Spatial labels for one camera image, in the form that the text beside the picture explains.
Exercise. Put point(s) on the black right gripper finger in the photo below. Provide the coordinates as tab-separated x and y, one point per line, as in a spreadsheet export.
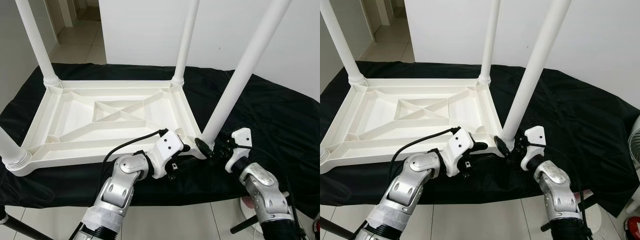
501	144
203	146

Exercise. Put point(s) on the white plastic children table top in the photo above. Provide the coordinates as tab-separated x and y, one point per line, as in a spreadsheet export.
380	115
75	115

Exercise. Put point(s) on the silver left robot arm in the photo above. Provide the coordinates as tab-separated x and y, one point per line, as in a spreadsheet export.
120	185
410	185

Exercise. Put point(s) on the black tablecloth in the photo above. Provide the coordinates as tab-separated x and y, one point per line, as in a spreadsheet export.
280	130
585	130

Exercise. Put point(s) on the pink plastic object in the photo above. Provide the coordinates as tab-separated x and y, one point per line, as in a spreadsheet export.
580	195
248	202

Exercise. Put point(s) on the black metal table leg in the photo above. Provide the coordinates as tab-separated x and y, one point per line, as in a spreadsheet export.
589	199
332	227
25	229
245	227

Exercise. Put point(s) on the white round fan base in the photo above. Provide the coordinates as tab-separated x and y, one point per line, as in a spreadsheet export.
597	220

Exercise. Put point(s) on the grey fan grille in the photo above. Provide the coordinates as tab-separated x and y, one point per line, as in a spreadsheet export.
636	142

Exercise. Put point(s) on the white round fan housing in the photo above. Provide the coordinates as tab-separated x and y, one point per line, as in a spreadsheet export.
634	206

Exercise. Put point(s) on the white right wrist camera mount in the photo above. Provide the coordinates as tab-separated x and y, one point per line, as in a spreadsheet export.
535	135
241	137

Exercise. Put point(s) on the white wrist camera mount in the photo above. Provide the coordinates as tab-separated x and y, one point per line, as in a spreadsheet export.
535	135
241	137
167	147
460	145

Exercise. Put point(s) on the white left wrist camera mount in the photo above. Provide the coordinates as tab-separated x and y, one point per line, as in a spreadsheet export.
460	145
167	147

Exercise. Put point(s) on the white door frame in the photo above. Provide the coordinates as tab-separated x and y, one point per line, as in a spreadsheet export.
67	12
382	12

